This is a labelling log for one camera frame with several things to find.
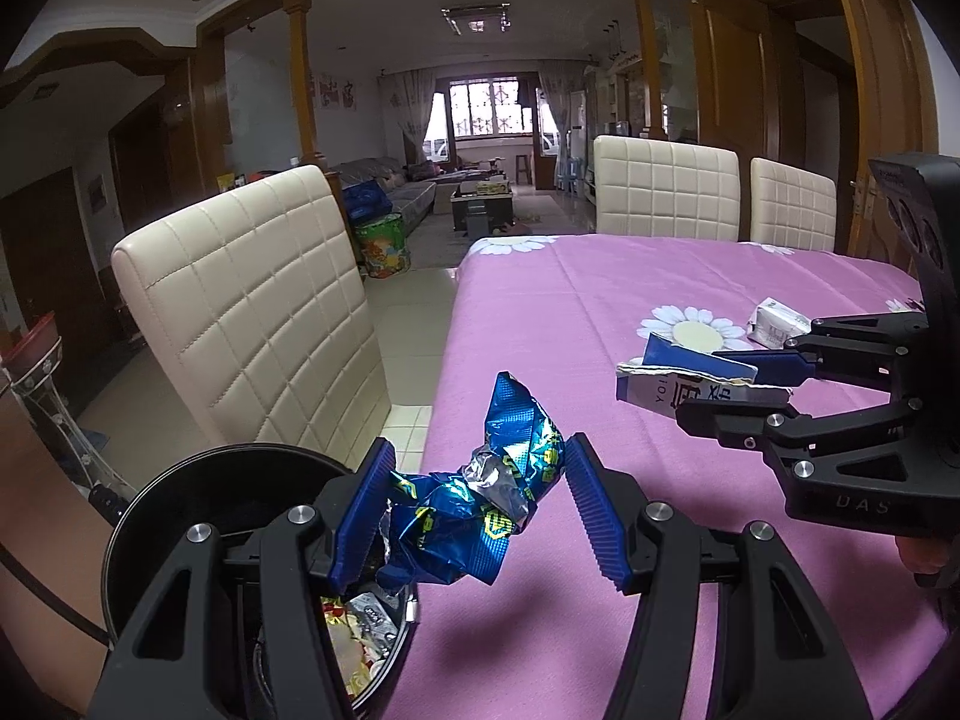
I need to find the silver foil wrapper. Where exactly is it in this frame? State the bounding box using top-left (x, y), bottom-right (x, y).
top-left (347, 592), bottom-right (398, 656)

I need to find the red yellow snack wrapper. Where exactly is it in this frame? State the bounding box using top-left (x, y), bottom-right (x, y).
top-left (322, 598), bottom-right (374, 700)

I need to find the black trash bin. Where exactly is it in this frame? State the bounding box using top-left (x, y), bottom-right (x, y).
top-left (101, 440), bottom-right (420, 720)

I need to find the grey sofa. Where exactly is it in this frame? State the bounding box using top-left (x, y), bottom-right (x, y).
top-left (334, 156), bottom-right (436, 234)

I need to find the coffee table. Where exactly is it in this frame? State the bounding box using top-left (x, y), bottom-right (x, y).
top-left (451, 177), bottom-right (514, 239)

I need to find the cream chair left side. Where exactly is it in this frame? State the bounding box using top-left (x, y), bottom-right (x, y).
top-left (110, 166), bottom-right (392, 468)

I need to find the metal stool rack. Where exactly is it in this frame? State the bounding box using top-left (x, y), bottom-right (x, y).
top-left (2, 312), bottom-right (135, 525)

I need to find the cream chair far right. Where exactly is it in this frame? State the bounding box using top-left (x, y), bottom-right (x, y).
top-left (750, 158), bottom-right (836, 252)

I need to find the blue white torn box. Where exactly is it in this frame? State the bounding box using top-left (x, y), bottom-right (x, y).
top-left (617, 335), bottom-right (791, 419)

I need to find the cream chair far middle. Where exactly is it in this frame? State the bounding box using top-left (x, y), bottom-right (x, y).
top-left (594, 135), bottom-right (742, 242)

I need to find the colourful bag on floor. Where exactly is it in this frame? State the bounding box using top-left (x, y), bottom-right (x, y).
top-left (356, 213), bottom-right (410, 280)

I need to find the pink floral tablecloth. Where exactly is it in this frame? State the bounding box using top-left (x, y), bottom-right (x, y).
top-left (387, 234), bottom-right (947, 718)

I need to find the blue box by sofa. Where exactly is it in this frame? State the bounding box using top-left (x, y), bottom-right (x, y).
top-left (343, 179), bottom-right (392, 226)

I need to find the green white milk carton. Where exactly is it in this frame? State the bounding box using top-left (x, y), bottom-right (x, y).
top-left (747, 298), bottom-right (812, 349)

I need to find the cream chair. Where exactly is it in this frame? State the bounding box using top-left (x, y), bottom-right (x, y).
top-left (594, 135), bottom-right (742, 242)
top-left (110, 166), bottom-right (392, 468)
top-left (750, 158), bottom-right (836, 252)

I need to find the blue candy wrapper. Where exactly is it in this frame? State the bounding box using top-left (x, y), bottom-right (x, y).
top-left (377, 372), bottom-right (565, 593)

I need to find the wooden door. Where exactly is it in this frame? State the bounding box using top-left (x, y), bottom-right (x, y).
top-left (841, 0), bottom-right (937, 270)

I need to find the right hand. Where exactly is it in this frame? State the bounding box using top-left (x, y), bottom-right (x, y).
top-left (895, 536), bottom-right (958, 590)

